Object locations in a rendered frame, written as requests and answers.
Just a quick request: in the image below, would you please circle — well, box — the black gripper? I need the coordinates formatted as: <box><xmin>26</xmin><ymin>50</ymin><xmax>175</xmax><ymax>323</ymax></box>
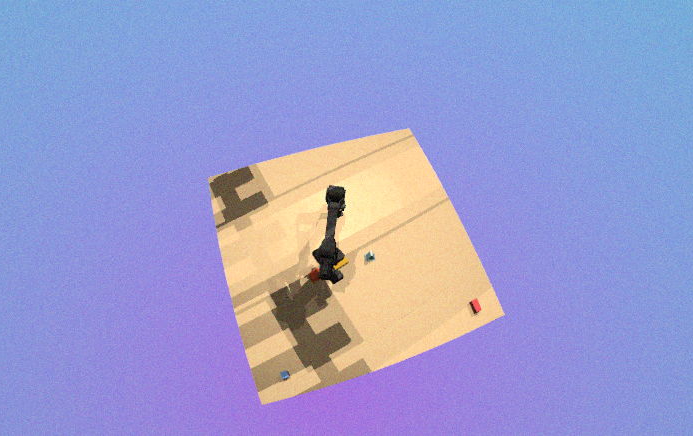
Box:
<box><xmin>311</xmin><ymin>248</ymin><xmax>344</xmax><ymax>284</ymax></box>

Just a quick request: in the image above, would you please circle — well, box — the red rectangular block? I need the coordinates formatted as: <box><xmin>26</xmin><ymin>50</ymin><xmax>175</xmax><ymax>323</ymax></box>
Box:
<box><xmin>470</xmin><ymin>299</ymin><xmax>482</xmax><ymax>313</ymax></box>

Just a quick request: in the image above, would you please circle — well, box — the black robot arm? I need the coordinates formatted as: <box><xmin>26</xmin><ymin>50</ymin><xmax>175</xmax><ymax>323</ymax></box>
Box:
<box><xmin>317</xmin><ymin>185</ymin><xmax>346</xmax><ymax>280</ymax></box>

